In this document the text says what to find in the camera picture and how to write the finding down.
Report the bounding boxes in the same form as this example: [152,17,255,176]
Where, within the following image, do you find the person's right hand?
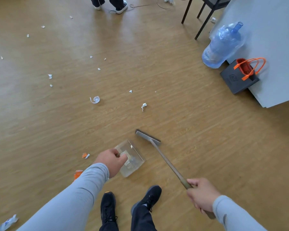
[187,178,222,213]

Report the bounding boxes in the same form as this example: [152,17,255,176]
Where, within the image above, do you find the person's left hand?
[93,148,128,179]

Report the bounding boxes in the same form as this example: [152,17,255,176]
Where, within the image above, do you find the clear plastic dustpan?
[114,139,146,178]

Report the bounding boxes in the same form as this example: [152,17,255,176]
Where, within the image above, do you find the long-handled broom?
[135,129,216,220]

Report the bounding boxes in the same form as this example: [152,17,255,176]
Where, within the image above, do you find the white-blue paper scrap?
[0,214,19,231]

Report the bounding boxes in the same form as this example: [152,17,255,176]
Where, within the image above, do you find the person's left forearm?
[15,163,110,231]

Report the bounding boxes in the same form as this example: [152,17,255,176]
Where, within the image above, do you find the person's right leg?
[131,204,157,231]

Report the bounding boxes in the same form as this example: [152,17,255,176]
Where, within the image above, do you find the person's leg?
[131,204,157,231]
[99,220,118,231]

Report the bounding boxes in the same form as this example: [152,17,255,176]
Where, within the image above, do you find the person's left leg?
[99,220,118,231]

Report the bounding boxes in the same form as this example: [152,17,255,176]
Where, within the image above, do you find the black left shoe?
[100,192,118,225]

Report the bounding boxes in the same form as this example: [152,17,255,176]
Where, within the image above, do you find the black shoe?
[131,185,162,214]
[100,192,118,225]

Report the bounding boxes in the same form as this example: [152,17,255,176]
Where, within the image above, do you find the black right shoe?
[131,185,162,214]

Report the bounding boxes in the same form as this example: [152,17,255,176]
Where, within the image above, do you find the blue water jug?
[202,21,245,69]

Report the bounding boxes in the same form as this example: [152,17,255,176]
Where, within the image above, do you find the large light grey cabinet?
[209,0,289,108]

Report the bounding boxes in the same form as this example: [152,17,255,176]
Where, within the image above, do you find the dark grey bag orange handles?
[220,57,267,95]

